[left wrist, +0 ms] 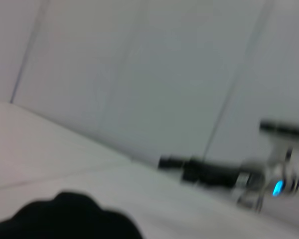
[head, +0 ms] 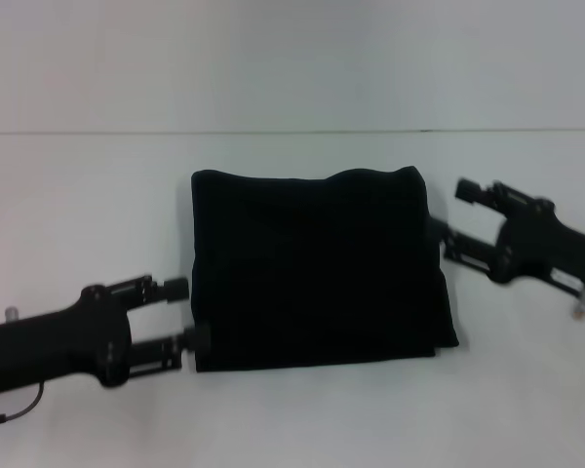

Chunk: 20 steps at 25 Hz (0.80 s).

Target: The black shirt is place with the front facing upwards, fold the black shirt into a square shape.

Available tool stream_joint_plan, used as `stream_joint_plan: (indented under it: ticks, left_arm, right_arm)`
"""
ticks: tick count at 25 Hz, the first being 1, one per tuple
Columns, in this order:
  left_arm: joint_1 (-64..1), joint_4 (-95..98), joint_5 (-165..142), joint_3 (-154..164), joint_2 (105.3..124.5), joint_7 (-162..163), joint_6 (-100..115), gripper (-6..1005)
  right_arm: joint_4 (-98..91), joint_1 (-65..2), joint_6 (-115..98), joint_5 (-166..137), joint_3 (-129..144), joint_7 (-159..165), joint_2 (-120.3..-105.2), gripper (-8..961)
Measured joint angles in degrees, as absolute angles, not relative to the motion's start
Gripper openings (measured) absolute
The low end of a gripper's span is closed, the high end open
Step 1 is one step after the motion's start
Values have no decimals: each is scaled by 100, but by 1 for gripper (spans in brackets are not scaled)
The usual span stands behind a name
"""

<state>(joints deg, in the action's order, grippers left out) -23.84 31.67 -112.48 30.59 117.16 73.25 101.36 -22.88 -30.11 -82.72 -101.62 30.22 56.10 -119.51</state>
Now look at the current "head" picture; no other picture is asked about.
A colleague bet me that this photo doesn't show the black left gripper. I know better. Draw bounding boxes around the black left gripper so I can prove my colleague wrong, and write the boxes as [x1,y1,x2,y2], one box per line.
[0,274,215,397]

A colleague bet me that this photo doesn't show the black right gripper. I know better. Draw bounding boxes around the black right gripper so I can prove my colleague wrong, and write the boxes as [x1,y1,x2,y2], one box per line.
[427,176,585,294]

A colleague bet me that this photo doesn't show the black shirt with FREE print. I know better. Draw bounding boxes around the black shirt with FREE print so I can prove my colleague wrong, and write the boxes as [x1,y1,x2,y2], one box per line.
[189,164,463,375]

